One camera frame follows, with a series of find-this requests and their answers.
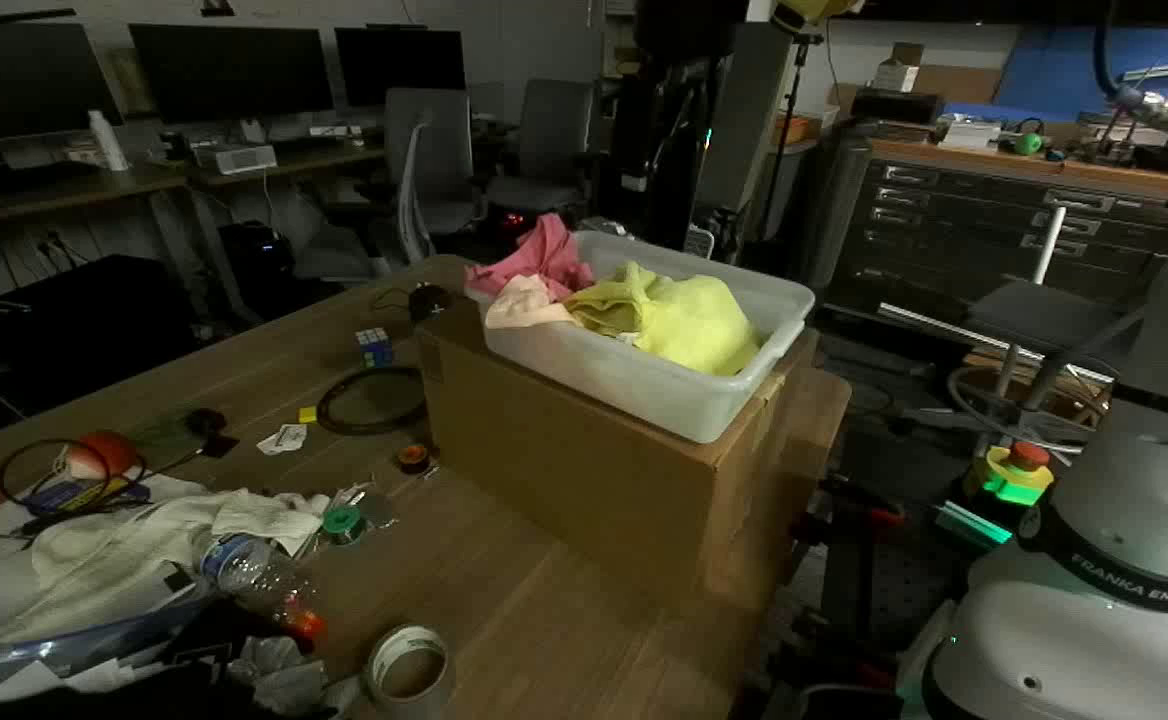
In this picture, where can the yellow towel fabric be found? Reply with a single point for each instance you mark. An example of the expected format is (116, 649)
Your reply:
(684, 320)

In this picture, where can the small orange tape roll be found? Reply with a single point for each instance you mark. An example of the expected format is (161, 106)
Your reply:
(414, 457)

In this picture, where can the yellow red emergency stop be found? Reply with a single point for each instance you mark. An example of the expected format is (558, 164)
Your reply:
(1019, 473)

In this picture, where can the small white packet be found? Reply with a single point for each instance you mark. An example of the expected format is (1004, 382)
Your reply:
(285, 443)

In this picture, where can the pink fabric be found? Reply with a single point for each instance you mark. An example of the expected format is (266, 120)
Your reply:
(545, 252)

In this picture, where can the white plastic container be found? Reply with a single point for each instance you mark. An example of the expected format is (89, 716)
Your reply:
(639, 384)

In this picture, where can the white tape roll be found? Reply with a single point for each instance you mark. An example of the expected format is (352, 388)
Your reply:
(388, 646)

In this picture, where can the brown cardboard box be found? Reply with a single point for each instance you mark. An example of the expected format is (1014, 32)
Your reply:
(587, 482)

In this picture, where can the clear plastic water bottle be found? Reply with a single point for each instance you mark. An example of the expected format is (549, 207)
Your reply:
(235, 562)

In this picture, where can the white plastic bottle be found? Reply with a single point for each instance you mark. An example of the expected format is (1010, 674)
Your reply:
(104, 142)

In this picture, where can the black computer monitor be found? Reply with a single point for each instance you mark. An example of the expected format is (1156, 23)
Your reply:
(398, 61)
(231, 66)
(18, 82)

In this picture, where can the grey office chair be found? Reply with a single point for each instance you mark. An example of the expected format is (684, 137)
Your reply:
(429, 163)
(549, 142)

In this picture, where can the white crumpled tissue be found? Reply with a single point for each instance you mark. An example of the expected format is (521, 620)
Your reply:
(276, 674)

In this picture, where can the small black knob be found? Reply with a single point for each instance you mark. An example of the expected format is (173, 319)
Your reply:
(205, 426)

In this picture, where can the Rubik's cube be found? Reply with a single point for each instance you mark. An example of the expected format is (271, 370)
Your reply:
(372, 347)

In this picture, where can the clear plastic bag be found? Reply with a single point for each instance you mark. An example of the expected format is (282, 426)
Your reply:
(66, 654)

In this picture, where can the white crumpled cloth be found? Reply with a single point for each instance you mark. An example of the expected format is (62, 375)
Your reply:
(144, 544)

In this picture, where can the peach fabric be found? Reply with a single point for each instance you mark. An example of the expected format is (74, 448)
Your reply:
(527, 305)

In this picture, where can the small yellow sticky note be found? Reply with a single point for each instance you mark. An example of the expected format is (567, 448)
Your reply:
(305, 416)

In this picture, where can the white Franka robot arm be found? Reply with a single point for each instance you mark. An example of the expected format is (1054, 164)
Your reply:
(1118, 642)

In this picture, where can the black drawer tool cabinet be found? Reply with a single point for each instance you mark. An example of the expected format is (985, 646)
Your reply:
(996, 246)

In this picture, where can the wooden office desk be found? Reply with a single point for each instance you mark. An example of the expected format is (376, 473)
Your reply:
(66, 194)

